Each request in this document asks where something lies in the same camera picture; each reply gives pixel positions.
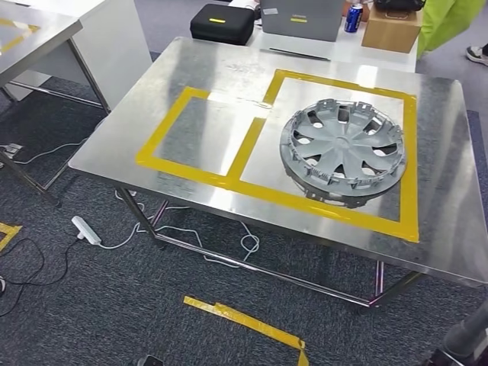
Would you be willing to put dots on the grey plastic wheel cover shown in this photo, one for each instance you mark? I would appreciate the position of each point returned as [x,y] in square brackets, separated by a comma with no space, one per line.
[343,151]

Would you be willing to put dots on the steel workbench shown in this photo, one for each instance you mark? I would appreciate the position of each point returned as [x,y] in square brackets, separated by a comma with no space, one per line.
[206,65]

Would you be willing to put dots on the yellow floor tape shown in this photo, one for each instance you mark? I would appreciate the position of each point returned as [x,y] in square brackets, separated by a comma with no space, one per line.
[8,233]
[244,319]

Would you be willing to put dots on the black carrying case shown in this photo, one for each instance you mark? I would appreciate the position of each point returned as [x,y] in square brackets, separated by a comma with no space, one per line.
[221,28]

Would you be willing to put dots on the grey laptop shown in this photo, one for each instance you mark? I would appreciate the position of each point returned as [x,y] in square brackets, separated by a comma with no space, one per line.
[301,22]

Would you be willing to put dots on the white power strip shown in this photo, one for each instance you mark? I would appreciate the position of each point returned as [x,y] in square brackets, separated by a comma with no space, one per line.
[86,231]

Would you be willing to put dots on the white table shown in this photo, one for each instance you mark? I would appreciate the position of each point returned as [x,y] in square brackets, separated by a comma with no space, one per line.
[377,59]

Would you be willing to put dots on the blue drink can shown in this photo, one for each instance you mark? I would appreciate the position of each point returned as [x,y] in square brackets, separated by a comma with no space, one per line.
[353,19]

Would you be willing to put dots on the brown cardboard box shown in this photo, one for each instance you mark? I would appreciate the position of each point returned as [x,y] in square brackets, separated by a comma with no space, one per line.
[392,31]

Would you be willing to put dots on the black device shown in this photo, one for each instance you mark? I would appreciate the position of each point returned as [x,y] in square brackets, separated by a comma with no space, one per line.
[398,4]

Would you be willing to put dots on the steel table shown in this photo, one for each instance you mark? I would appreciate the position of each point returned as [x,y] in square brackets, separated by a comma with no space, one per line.
[53,20]

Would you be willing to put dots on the grey floor socket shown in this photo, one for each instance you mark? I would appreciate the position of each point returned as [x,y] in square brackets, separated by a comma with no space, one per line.
[10,150]

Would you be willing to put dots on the person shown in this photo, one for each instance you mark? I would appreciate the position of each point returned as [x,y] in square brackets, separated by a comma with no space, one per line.
[446,22]

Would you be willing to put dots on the yellow tape rectangle frame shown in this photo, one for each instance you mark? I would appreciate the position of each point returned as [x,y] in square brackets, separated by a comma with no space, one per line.
[191,174]

